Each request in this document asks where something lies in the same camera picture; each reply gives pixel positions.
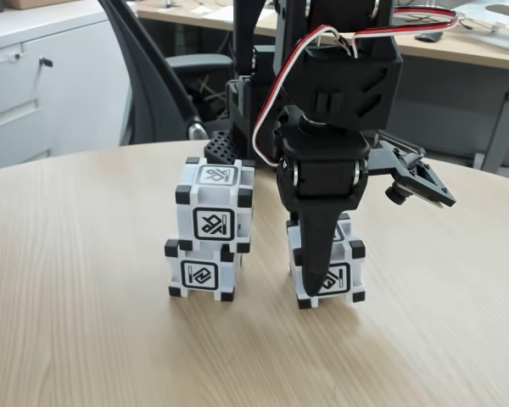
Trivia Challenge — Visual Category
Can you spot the white filing cabinet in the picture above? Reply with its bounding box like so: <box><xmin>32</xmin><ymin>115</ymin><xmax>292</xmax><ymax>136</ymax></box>
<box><xmin>0</xmin><ymin>8</ymin><xmax>135</xmax><ymax>175</ymax></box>

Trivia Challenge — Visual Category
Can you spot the white cube spiral symbol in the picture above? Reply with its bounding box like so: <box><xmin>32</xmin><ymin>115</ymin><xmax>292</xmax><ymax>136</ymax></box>
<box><xmin>286</xmin><ymin>211</ymin><xmax>367</xmax><ymax>309</ymax></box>

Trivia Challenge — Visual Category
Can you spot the cardboard box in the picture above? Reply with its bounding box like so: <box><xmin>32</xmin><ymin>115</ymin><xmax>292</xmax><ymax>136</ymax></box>
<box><xmin>8</xmin><ymin>0</ymin><xmax>64</xmax><ymax>11</ymax></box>

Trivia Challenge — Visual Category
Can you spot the black mesh office chair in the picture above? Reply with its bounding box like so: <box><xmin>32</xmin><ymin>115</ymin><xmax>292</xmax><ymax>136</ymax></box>
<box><xmin>97</xmin><ymin>0</ymin><xmax>234</xmax><ymax>148</ymax></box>

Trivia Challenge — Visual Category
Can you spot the white cube zigzag symbol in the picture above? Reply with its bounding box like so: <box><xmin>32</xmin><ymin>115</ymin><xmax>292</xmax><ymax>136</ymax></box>
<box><xmin>164</xmin><ymin>237</ymin><xmax>243</xmax><ymax>304</ymax></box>

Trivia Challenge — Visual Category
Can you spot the silver laptop stand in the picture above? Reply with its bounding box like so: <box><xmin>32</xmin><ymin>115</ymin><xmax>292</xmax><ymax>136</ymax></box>
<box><xmin>460</xmin><ymin>2</ymin><xmax>509</xmax><ymax>52</ymax></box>

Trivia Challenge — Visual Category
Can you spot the red white servo cable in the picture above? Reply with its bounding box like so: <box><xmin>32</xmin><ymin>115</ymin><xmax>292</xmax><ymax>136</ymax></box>
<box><xmin>252</xmin><ymin>6</ymin><xmax>459</xmax><ymax>167</ymax></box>

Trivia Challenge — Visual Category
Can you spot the black gripper camera mount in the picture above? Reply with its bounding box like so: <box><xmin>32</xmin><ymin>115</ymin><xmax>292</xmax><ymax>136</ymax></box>
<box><xmin>366</xmin><ymin>139</ymin><xmax>458</xmax><ymax>209</ymax></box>

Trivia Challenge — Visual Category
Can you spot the white cube crossed symbol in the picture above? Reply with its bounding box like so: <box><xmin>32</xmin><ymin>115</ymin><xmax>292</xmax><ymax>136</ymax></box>
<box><xmin>175</xmin><ymin>156</ymin><xmax>256</xmax><ymax>254</ymax></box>

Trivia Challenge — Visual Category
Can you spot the white paper sheet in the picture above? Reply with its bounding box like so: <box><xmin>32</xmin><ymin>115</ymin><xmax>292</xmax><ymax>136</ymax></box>
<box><xmin>202</xmin><ymin>4</ymin><xmax>235</xmax><ymax>21</ymax></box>

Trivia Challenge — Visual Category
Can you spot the wooden office desk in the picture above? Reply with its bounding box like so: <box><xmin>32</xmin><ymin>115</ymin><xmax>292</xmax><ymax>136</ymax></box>
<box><xmin>137</xmin><ymin>0</ymin><xmax>509</xmax><ymax>175</ymax></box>

